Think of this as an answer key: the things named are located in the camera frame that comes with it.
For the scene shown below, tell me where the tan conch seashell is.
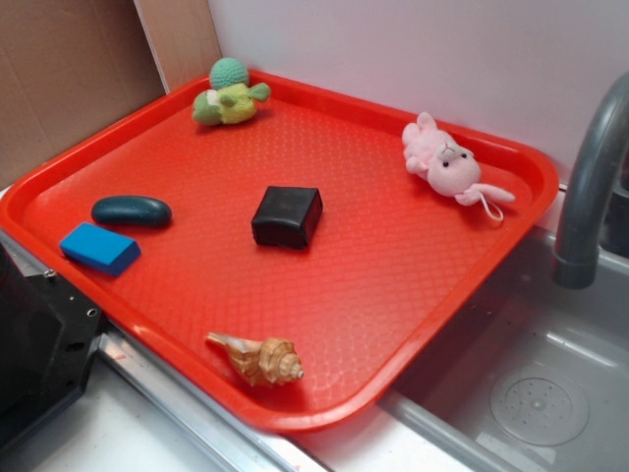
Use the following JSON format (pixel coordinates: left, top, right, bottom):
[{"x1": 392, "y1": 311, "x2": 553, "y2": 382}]
[{"x1": 205, "y1": 332, "x2": 305, "y2": 386}]

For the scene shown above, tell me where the pink plush bunny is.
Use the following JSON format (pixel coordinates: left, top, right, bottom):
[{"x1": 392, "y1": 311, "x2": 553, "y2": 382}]
[{"x1": 402, "y1": 112, "x2": 515, "y2": 222}]

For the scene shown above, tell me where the red plastic tray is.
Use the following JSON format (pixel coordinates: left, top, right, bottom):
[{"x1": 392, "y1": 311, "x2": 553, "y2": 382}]
[{"x1": 1, "y1": 72, "x2": 558, "y2": 433}]

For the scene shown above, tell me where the brown cardboard panel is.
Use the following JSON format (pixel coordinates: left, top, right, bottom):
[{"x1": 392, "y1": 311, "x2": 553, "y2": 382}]
[{"x1": 1, "y1": 1, "x2": 164, "y2": 187}]

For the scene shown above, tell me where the grey toy faucet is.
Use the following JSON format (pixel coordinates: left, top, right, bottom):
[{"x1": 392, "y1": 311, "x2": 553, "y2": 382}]
[{"x1": 552, "y1": 74, "x2": 628, "y2": 289}]

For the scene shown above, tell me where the grey toy sink basin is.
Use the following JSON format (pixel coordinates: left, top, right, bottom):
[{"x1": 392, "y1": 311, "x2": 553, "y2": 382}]
[{"x1": 381, "y1": 230, "x2": 628, "y2": 471}]

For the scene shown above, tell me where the dark teal oval stone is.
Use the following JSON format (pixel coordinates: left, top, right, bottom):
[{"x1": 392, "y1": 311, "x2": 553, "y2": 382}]
[{"x1": 91, "y1": 196, "x2": 173, "y2": 227}]

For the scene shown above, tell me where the light wooden board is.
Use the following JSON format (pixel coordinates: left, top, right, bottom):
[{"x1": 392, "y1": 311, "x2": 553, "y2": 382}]
[{"x1": 134, "y1": 0, "x2": 221, "y2": 93}]

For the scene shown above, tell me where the green plush animal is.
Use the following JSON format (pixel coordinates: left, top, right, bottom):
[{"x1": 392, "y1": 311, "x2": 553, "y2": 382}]
[{"x1": 192, "y1": 83, "x2": 271, "y2": 127}]

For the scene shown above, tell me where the black cube block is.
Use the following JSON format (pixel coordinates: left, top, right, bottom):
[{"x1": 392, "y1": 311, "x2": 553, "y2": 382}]
[{"x1": 252, "y1": 186, "x2": 323, "y2": 250}]

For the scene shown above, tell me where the teal crocheted ball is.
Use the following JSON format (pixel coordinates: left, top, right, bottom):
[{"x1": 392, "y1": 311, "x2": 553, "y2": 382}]
[{"x1": 209, "y1": 57, "x2": 250, "y2": 89}]

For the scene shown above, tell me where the blue rectangular block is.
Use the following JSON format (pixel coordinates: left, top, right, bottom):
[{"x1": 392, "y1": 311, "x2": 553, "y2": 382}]
[{"x1": 59, "y1": 222, "x2": 142, "y2": 276}]

